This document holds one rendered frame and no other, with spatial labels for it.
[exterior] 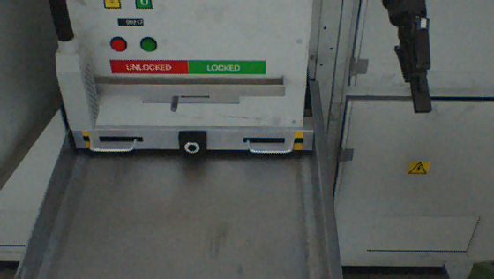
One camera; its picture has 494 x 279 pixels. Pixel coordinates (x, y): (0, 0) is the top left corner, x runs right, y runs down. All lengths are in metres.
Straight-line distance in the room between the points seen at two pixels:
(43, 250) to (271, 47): 0.60
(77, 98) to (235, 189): 0.39
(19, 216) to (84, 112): 0.95
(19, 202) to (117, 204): 0.78
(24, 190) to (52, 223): 0.71
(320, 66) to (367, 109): 0.19
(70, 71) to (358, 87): 0.80
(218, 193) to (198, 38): 0.34
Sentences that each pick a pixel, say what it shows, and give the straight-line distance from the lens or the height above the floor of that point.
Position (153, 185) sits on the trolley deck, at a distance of 1.33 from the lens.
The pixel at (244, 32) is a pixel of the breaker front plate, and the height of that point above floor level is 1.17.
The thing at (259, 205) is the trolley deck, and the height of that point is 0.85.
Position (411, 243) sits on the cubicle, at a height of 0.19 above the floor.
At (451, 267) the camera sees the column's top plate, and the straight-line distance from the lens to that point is 1.36.
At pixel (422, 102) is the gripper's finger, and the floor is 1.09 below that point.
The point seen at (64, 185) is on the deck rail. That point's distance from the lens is 1.37.
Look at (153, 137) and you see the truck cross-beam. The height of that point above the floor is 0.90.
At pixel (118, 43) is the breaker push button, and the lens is 1.23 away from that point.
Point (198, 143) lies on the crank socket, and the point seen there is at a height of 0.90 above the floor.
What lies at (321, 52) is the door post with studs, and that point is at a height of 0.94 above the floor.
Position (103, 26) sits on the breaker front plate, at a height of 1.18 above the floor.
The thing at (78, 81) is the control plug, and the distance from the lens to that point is 1.17.
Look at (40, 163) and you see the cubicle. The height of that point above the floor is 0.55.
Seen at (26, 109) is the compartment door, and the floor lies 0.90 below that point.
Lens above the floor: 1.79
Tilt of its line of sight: 42 degrees down
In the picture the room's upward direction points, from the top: straight up
